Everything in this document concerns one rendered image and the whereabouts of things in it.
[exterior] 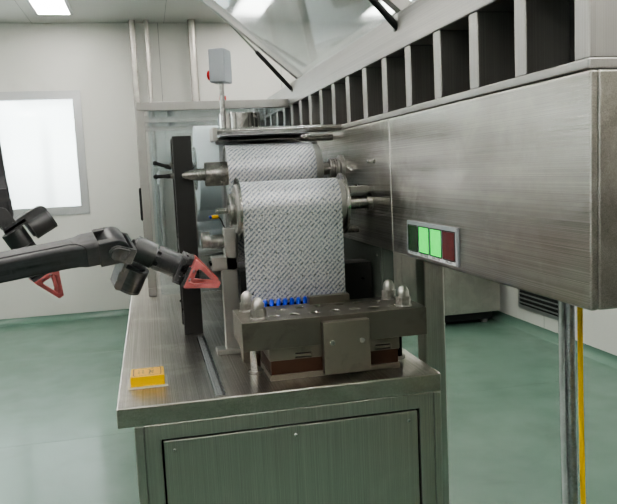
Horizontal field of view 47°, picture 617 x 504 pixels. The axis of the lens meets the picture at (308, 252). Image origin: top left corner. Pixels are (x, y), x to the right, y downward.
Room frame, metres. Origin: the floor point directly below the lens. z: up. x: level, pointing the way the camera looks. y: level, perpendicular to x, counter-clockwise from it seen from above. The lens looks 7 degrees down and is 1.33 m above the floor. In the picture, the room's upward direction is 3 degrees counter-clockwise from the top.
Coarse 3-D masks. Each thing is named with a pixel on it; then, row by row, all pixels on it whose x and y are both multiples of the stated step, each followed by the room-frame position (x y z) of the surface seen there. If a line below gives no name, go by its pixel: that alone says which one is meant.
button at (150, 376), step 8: (144, 368) 1.51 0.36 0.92; (152, 368) 1.51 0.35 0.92; (160, 368) 1.51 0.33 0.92; (136, 376) 1.45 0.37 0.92; (144, 376) 1.45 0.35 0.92; (152, 376) 1.46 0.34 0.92; (160, 376) 1.46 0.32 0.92; (136, 384) 1.45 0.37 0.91; (144, 384) 1.45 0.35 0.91; (152, 384) 1.46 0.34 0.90; (160, 384) 1.46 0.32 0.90
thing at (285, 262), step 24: (264, 240) 1.64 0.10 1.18; (288, 240) 1.65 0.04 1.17; (312, 240) 1.67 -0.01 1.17; (336, 240) 1.68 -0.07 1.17; (264, 264) 1.64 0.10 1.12; (288, 264) 1.65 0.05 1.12; (312, 264) 1.67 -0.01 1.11; (336, 264) 1.68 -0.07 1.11; (264, 288) 1.64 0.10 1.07; (288, 288) 1.65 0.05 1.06; (312, 288) 1.67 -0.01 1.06; (336, 288) 1.68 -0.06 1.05
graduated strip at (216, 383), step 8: (200, 336) 1.90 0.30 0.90; (200, 344) 1.81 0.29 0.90; (208, 352) 1.72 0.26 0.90; (208, 360) 1.64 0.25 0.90; (208, 368) 1.57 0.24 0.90; (216, 368) 1.57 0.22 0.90; (216, 376) 1.51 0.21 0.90; (216, 384) 1.45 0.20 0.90; (216, 392) 1.39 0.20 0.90; (224, 392) 1.39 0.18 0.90
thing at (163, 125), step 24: (168, 120) 2.62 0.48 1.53; (192, 120) 2.64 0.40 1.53; (216, 120) 2.66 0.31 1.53; (264, 120) 2.69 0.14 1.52; (288, 120) 2.71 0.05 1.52; (168, 144) 2.62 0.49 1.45; (192, 144) 2.64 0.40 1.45; (168, 192) 2.62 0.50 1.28; (216, 192) 2.65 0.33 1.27; (168, 216) 2.61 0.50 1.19; (168, 240) 2.61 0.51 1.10; (168, 288) 2.61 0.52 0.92; (216, 288) 2.65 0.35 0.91
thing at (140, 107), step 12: (144, 108) 2.59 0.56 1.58; (156, 108) 2.60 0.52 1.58; (168, 108) 2.61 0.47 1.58; (180, 108) 2.62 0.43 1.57; (192, 108) 2.63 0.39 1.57; (204, 108) 2.63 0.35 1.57; (216, 108) 2.64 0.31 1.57; (228, 108) 2.65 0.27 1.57; (240, 108) 2.67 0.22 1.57; (144, 120) 2.59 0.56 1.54; (144, 132) 2.59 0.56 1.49; (144, 144) 2.59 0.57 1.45; (144, 156) 2.59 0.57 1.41; (144, 168) 2.59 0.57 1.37; (144, 180) 2.59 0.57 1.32; (144, 192) 2.58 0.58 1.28; (144, 204) 2.58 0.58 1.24; (144, 216) 2.58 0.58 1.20; (144, 228) 2.58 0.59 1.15; (156, 288) 2.59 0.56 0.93
